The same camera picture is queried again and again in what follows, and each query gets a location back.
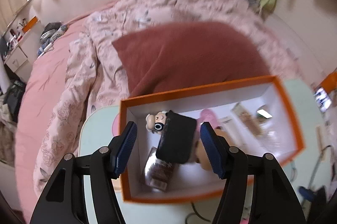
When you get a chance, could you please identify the pink soft toy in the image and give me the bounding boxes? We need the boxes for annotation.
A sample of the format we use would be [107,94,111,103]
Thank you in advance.
[200,108,223,130]

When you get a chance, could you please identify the grey-blue patterned clothes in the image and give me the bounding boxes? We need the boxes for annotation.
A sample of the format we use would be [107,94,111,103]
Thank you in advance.
[37,22,69,57]

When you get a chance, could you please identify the pink bed sheet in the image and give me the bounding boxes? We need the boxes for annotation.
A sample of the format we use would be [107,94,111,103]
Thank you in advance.
[13,0,124,224]

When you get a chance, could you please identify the red-brown pillow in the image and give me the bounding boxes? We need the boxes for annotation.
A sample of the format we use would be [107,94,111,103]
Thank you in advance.
[112,21,271,98]

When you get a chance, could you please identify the orange cardboard box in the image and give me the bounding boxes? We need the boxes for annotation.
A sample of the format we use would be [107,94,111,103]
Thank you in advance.
[120,75,307,205]

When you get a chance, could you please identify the black cable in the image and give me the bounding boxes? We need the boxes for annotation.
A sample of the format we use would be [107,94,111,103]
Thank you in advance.
[184,201,211,224]

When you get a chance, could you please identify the shiny brown packet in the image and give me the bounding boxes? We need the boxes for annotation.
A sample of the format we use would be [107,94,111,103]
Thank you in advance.
[142,146,175,191]

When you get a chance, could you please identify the black rectangular case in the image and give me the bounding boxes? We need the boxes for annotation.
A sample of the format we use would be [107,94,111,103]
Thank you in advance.
[155,109,198,164]

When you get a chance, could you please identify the pink floral quilt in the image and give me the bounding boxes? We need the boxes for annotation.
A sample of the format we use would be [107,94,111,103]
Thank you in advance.
[33,0,303,193]

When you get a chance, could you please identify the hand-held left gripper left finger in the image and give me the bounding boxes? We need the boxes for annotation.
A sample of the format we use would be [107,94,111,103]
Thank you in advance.
[29,121,138,224]

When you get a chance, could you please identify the smartphone with lit screen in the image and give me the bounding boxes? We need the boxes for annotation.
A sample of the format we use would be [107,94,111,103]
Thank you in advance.
[314,87,333,112]

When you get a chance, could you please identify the white nightstand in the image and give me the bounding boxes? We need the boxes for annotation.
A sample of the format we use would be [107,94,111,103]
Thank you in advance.
[4,19,45,72]

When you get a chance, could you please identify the black bag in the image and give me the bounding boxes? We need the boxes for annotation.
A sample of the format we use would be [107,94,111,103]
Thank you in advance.
[4,79,27,123]

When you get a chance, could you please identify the rectangular mirror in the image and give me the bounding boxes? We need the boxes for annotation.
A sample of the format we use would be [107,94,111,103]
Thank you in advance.
[229,98,279,140]

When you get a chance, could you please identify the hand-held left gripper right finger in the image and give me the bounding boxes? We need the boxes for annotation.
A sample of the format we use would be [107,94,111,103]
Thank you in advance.
[199,121,307,224]

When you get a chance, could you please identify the cartoon figurine keychain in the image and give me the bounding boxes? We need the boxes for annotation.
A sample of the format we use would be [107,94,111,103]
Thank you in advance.
[145,111,170,132]

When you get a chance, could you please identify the brown-headed plush toy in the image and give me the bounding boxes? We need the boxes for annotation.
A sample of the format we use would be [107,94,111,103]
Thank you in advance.
[190,128,228,170]

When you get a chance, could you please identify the beige cloth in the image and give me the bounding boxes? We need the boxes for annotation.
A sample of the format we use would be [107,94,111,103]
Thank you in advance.
[0,103,19,161]

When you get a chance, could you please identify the small orange box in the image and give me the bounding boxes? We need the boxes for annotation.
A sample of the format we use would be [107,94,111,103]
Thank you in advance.
[21,16,39,33]

